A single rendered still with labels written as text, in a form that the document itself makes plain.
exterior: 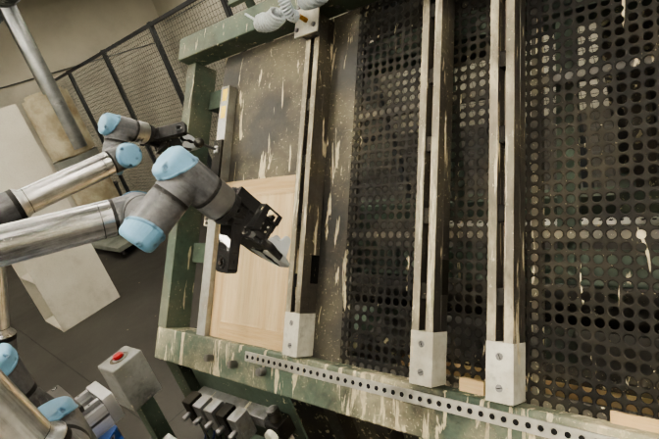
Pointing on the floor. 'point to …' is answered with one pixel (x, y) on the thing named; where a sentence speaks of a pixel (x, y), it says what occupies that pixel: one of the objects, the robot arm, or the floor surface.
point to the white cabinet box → (86, 292)
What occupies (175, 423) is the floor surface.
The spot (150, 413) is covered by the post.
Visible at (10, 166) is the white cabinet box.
